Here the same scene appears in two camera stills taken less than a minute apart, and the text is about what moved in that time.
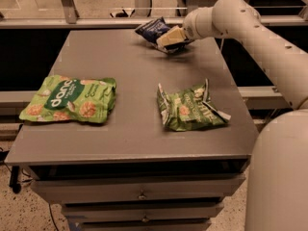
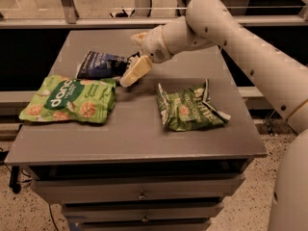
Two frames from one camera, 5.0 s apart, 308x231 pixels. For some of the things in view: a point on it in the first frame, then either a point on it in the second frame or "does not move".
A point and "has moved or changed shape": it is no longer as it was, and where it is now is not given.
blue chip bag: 151,31 has moved or changed shape
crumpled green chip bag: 190,109 does not move
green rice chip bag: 66,98 does not move
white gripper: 192,29 -> 153,44
